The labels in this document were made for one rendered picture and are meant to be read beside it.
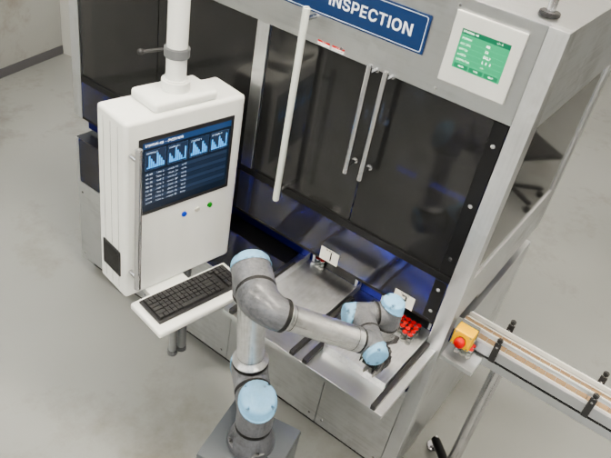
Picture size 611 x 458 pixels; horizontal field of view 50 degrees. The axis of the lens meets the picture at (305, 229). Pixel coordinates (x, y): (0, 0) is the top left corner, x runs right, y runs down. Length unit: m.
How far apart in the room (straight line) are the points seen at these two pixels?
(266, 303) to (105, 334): 1.94
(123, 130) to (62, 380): 1.58
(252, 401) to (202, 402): 1.29
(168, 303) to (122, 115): 0.75
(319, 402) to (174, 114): 1.49
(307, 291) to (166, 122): 0.86
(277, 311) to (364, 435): 1.38
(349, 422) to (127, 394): 1.07
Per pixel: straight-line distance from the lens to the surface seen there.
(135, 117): 2.18
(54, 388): 3.36
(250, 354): 2.01
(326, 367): 2.31
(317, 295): 2.56
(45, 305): 3.75
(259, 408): 1.99
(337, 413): 3.02
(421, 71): 2.07
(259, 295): 1.71
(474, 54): 1.97
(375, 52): 2.14
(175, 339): 3.12
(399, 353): 2.43
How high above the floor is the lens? 2.57
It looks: 36 degrees down
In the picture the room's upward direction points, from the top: 11 degrees clockwise
